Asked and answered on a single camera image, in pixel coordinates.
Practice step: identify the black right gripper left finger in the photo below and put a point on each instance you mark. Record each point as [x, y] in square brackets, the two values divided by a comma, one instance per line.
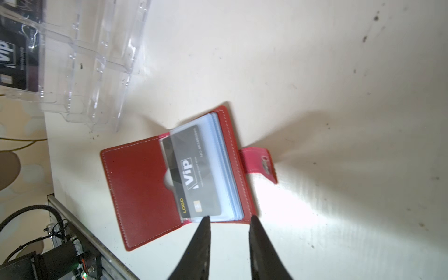
[195, 262]

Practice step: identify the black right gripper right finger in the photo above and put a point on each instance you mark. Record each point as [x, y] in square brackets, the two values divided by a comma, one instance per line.
[264, 260]

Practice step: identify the red leather card holder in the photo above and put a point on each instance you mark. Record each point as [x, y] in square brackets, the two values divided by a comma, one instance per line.
[145, 208]

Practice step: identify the clear plastic organizer box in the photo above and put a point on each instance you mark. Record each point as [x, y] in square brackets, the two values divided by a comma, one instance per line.
[87, 55]

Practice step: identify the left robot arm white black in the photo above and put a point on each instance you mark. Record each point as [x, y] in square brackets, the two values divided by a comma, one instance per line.
[79, 258]

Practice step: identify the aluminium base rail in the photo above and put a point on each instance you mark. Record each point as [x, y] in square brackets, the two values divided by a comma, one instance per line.
[98, 262]

